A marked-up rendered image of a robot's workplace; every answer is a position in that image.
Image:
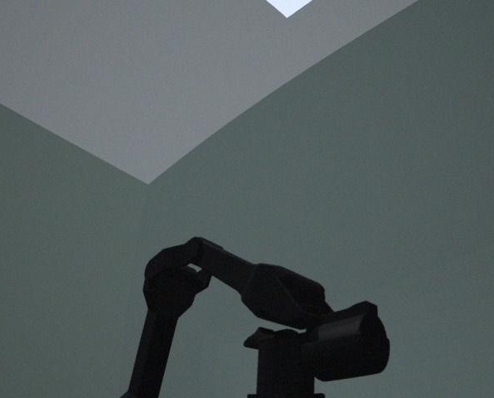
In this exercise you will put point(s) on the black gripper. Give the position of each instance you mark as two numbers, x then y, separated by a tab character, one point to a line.
289	390

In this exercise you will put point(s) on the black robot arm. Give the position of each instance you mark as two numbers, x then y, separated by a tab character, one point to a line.
336	345

